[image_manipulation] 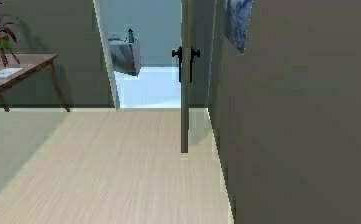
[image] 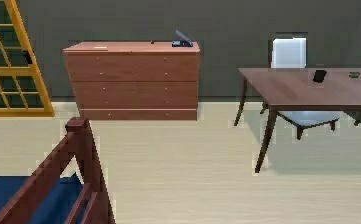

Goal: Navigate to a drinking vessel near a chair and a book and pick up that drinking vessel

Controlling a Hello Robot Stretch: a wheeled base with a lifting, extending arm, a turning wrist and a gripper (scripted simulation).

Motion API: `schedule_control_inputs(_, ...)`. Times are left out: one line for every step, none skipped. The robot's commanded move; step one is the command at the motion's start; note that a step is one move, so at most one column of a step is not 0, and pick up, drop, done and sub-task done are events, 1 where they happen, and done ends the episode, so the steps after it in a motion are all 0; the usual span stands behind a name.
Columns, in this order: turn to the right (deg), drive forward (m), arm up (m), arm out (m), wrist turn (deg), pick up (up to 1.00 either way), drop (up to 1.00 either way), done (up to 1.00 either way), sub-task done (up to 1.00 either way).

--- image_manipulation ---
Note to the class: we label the brown wooden table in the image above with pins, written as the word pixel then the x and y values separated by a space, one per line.
pixel 28 65

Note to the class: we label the dark soap bottle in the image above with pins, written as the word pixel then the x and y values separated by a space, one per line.
pixel 131 35

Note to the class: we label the blue framed wall picture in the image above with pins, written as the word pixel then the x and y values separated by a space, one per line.
pixel 236 23

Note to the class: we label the white book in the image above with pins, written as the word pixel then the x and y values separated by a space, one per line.
pixel 6 72

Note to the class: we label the grey open room door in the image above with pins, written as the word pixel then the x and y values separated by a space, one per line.
pixel 185 100

